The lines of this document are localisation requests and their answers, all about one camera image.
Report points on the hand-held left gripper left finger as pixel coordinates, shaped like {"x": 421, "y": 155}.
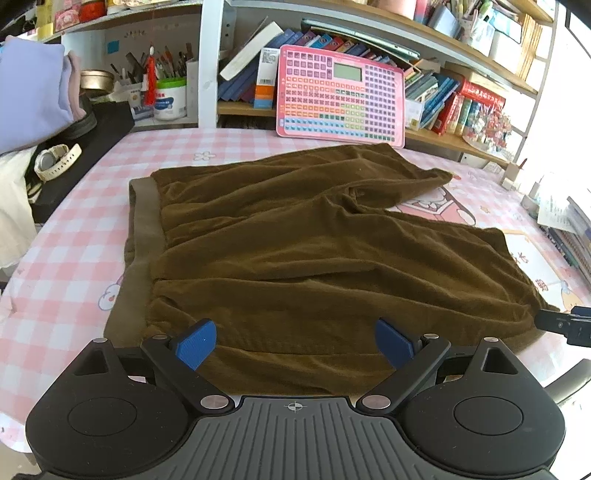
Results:
{"x": 198, "y": 342}

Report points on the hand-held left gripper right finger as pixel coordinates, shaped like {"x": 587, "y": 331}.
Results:
{"x": 392, "y": 344}

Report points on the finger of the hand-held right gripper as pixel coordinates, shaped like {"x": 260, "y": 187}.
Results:
{"x": 554, "y": 321}

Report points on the brown pants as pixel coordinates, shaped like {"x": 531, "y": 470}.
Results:
{"x": 300, "y": 240}

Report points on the grey curved bar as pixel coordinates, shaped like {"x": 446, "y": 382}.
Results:
{"x": 570, "y": 383}

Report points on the stack of notebooks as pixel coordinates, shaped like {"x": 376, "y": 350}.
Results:
{"x": 575, "y": 240}

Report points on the white printed paper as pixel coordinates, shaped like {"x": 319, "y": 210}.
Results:
{"x": 556, "y": 203}

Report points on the white power adapter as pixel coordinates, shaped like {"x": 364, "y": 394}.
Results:
{"x": 531, "y": 201}

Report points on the pink checked desk mat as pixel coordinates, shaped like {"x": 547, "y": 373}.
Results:
{"x": 83, "y": 221}

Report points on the colourful flower ornament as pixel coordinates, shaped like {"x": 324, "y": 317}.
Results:
{"x": 487, "y": 127}

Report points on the white cloth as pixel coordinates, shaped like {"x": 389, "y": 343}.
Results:
{"x": 14, "y": 212}

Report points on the white label box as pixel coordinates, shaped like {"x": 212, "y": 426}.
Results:
{"x": 414, "y": 115}

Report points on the white wristwatch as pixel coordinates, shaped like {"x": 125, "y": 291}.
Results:
{"x": 55, "y": 161}

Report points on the thick red dictionary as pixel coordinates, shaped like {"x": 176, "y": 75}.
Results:
{"x": 445, "y": 113}

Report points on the wooden bookshelf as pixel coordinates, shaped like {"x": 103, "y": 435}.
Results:
{"x": 240, "y": 108}

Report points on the black case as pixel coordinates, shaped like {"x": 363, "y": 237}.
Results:
{"x": 101, "y": 124}

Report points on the red hardcover book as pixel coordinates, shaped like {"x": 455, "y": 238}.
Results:
{"x": 482, "y": 92}

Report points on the white pen pot green lid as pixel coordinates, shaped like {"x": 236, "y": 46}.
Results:
{"x": 170, "y": 99}

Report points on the pink learning tablet toy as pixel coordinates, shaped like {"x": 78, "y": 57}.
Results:
{"x": 341, "y": 101}

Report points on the row of colourful books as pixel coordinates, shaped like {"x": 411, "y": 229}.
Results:
{"x": 434, "y": 92}

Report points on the red tassel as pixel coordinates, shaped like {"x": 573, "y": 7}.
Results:
{"x": 150, "y": 78}

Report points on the white orange blue box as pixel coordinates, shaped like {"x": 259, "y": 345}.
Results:
{"x": 267, "y": 78}

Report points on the bunch of pens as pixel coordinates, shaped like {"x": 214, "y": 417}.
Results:
{"x": 171, "y": 64}

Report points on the brass bowl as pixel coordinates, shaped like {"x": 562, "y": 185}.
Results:
{"x": 97, "y": 82}

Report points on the pink cloth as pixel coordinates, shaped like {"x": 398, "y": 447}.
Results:
{"x": 76, "y": 87}

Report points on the purple cloth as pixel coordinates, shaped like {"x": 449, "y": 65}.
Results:
{"x": 32, "y": 92}

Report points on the teal flat folder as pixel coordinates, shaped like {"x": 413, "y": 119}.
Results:
{"x": 364, "y": 39}

